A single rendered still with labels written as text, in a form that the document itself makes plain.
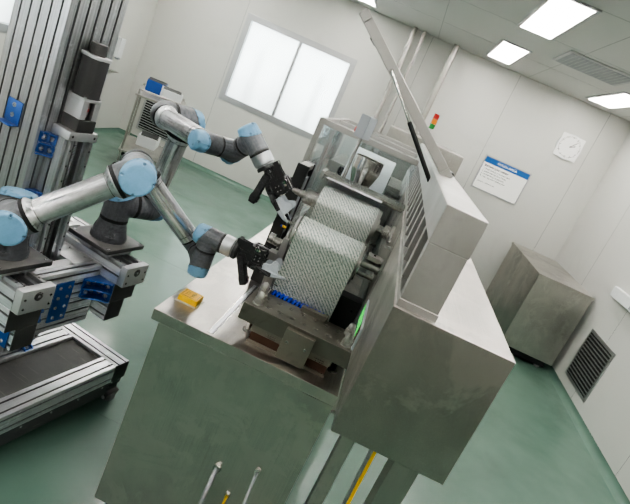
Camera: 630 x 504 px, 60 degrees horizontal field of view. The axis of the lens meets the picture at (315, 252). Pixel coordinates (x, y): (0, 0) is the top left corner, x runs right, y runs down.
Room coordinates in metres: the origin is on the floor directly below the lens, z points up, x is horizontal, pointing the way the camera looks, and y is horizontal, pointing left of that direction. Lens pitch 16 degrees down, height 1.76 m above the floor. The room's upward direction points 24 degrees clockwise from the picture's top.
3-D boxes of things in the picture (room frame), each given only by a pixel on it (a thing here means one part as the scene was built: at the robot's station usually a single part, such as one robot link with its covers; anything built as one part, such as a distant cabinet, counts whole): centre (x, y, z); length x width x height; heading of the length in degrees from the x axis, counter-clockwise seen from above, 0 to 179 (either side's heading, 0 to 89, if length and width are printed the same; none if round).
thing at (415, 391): (2.52, -0.39, 1.29); 3.10 x 0.28 x 0.30; 176
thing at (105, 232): (2.17, 0.84, 0.87); 0.15 x 0.15 x 0.10
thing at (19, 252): (1.70, 0.98, 0.87); 0.15 x 0.15 x 0.10
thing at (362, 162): (2.61, -0.06, 1.50); 0.14 x 0.14 x 0.06
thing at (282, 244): (1.94, 0.13, 1.05); 0.06 x 0.05 x 0.31; 86
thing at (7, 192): (1.69, 0.98, 0.98); 0.13 x 0.12 x 0.14; 27
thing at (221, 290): (2.84, -0.01, 0.88); 2.52 x 0.66 x 0.04; 176
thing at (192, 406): (2.84, -0.02, 0.43); 2.52 x 0.64 x 0.86; 176
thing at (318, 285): (1.83, -0.03, 1.11); 0.23 x 0.01 x 0.18; 86
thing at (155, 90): (6.23, 2.30, 0.51); 0.91 x 0.58 x 1.02; 20
